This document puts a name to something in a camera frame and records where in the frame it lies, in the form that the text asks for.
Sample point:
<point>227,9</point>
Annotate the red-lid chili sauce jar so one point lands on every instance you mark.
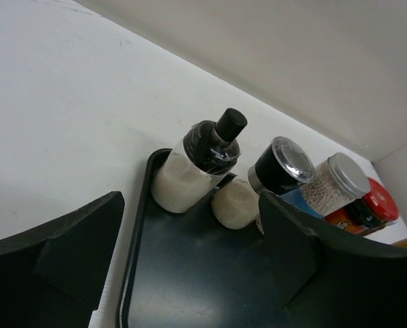
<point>371,213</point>

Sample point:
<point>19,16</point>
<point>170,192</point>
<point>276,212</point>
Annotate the blue-label silver-lid bead jar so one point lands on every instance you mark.
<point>339,181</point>

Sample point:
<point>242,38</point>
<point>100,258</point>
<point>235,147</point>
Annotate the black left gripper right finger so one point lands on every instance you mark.
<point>327,277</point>

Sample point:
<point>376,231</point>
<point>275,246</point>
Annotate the clear-cap salt grinder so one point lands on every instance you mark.
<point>283,167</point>

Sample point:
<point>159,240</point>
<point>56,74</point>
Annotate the black plastic tray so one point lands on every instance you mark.
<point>189,271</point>

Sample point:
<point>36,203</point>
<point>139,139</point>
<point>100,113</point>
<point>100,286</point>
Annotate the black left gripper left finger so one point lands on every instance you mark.
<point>53,275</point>

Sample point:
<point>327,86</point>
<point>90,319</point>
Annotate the black-cap salt bottle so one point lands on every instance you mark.
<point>201,159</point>

